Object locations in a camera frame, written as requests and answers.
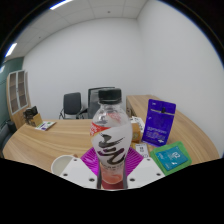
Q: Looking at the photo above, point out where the teal flat packet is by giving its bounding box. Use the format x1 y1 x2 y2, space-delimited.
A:
154 145 189 172

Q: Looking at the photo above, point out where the small yellow white box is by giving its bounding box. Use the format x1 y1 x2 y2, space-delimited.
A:
134 142 151 158

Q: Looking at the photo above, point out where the orange cardboard box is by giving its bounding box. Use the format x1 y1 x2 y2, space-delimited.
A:
129 121 143 144

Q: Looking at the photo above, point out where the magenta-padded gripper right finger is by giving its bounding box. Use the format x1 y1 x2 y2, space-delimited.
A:
123 147 166 190

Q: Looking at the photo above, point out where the brown box with black items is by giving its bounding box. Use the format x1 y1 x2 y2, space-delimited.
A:
22 105 44 128

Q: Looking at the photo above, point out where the clear bottle with pink drink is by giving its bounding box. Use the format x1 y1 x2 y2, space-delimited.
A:
90 87 134 188

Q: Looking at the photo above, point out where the purple standing package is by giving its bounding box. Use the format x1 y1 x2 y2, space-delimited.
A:
141 98 177 148

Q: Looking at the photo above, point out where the black office chair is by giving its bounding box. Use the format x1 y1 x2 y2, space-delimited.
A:
59 92 84 120

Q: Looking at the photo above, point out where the grey mesh office chair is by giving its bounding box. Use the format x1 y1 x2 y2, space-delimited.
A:
79 87 116 119

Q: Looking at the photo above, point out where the green and white leaflet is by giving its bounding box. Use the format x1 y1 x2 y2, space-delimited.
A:
34 120 57 131

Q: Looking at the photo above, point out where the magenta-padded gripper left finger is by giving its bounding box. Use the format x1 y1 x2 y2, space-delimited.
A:
59 148 101 190

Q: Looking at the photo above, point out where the wooden glass-door cabinet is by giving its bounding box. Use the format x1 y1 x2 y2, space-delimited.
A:
5 69 32 129

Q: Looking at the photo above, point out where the black armchair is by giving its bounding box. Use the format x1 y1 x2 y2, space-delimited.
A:
0 120 17 151

